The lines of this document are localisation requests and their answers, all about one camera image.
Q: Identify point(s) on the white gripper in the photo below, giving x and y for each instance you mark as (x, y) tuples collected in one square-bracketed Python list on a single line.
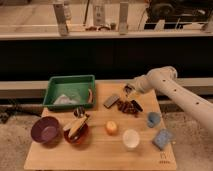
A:
[(135, 89)]

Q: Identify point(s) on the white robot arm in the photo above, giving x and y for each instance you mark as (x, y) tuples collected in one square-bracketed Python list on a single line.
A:
[(163, 80)]

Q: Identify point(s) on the dark red grape bunch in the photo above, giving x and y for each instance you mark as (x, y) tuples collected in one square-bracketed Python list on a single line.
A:
[(126, 107)]

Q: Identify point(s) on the grey rectangular block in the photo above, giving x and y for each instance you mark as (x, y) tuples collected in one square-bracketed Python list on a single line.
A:
[(111, 100)]

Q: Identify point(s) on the brown sausage in tray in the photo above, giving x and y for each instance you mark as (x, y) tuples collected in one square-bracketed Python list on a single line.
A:
[(90, 99)]

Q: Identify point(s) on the blue cup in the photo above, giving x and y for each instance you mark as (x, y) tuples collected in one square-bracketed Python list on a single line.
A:
[(153, 119)]

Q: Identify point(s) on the orange fruit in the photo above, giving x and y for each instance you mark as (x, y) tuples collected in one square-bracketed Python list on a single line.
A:
[(111, 127)]

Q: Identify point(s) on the white cup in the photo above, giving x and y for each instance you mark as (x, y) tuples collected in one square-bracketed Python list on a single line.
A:
[(131, 139)]

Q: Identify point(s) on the small black round object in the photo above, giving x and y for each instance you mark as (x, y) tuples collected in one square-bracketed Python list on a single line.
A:
[(79, 112)]

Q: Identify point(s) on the blue sponge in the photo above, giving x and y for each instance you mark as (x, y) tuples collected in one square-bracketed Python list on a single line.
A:
[(162, 138)]

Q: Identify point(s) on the green plastic tray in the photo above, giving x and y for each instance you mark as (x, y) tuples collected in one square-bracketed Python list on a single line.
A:
[(73, 86)]

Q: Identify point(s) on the crumpled clear plastic bag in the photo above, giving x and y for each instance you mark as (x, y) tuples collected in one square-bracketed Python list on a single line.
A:
[(64, 99)]

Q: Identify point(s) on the red-brown bowl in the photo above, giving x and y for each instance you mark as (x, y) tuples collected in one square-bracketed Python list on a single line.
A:
[(79, 137)]

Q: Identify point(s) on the purple bowl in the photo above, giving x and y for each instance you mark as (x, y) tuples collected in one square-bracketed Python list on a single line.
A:
[(45, 130)]

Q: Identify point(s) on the right metal post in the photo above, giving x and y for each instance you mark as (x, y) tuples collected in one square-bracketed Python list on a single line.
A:
[(123, 16)]

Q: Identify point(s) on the metal post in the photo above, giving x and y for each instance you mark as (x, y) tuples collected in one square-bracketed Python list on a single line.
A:
[(123, 16), (60, 18)]

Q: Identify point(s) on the middle grey post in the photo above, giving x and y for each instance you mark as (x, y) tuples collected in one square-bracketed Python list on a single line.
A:
[(98, 14)]

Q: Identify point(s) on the left metal post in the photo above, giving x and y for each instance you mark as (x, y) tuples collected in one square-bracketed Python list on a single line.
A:
[(60, 18)]

